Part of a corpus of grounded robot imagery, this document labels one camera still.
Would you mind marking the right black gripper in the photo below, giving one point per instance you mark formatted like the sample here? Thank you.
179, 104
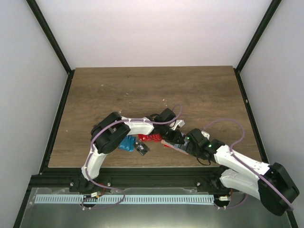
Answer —
189, 149

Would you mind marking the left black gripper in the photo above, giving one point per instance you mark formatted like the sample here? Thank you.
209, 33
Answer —
175, 137

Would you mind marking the pink leather card holder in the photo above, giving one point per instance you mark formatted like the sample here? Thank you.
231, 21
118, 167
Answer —
178, 147

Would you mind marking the black VIP card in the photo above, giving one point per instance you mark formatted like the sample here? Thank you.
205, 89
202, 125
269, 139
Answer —
141, 147

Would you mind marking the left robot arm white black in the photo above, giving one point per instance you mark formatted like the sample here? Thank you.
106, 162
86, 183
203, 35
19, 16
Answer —
107, 135

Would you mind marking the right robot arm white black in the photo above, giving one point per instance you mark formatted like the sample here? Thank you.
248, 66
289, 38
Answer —
269, 183

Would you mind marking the red VIP card pile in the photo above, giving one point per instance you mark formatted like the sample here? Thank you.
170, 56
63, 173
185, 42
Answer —
150, 138

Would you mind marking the blue card pile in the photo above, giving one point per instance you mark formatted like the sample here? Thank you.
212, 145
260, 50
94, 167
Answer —
127, 143

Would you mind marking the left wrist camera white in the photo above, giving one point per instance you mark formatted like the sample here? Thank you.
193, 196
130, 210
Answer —
177, 124

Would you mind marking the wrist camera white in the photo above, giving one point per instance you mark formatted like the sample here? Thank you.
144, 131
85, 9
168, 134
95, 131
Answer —
177, 124
205, 134

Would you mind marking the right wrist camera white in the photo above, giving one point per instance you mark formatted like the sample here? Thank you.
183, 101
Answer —
205, 134

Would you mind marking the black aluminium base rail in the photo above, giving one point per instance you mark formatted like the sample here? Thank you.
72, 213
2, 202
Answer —
122, 178

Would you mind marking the light blue slotted cable duct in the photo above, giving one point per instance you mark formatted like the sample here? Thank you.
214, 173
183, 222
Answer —
128, 199

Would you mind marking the right black frame post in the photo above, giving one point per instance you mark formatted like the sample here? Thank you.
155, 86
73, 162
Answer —
274, 4

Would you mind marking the black frame post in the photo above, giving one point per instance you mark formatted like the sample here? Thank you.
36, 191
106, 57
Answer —
49, 34
274, 4

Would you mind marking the left black frame post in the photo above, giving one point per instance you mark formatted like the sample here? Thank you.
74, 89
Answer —
49, 34

